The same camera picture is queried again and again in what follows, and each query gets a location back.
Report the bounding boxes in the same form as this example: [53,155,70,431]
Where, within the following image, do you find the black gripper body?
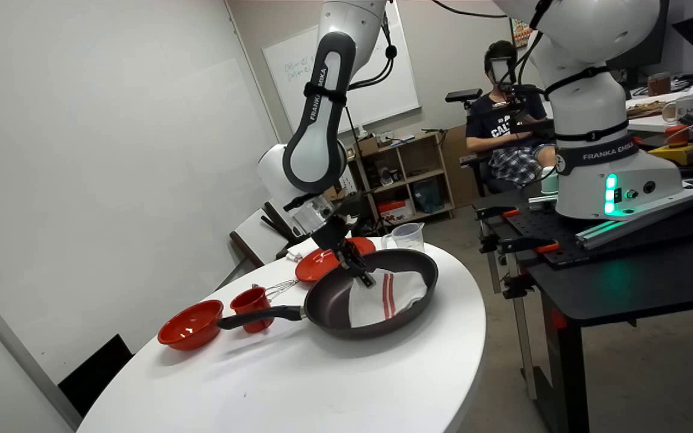
[311,203,366,253]

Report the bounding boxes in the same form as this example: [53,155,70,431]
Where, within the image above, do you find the white towel with red stripes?
[347,267,430,328]

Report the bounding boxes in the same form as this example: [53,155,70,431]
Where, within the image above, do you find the black frying pan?
[213,248,441,342]

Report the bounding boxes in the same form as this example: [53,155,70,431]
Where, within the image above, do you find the plain white cloth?
[284,232,325,264]

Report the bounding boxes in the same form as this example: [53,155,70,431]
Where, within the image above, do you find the red plate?
[293,236,378,285]

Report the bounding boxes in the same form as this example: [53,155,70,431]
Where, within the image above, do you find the clear plastic measuring cup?
[385,220,425,255]

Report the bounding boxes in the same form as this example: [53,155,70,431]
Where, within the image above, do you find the metal utensil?
[249,277,301,300]

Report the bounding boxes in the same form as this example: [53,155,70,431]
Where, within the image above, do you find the wooden cubby shelf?
[356,129,456,229]

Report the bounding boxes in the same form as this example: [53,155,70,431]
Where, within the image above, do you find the red mug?
[229,283,275,336]

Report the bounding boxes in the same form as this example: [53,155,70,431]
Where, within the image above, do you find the large brown cardboard box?
[441,123,484,209]

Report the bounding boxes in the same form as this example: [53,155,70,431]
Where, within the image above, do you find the whiteboard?
[263,13,424,149]

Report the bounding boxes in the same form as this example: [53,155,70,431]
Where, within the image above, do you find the red bowl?
[157,297,225,353]

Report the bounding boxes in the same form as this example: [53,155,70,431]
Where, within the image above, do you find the seated person in dark shirt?
[462,39,560,193]

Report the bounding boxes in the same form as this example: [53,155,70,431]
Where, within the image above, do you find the black robot desk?
[474,188,693,433]

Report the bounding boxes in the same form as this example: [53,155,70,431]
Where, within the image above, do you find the white round pedestal table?
[77,236,489,433]

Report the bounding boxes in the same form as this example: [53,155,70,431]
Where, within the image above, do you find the black clamp with orange handle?
[474,202,528,243]
[496,236,562,300]

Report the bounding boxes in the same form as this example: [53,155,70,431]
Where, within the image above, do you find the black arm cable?
[344,22,401,90]

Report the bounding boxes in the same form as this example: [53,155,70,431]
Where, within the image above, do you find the silver aluminium rail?
[572,177,693,249]

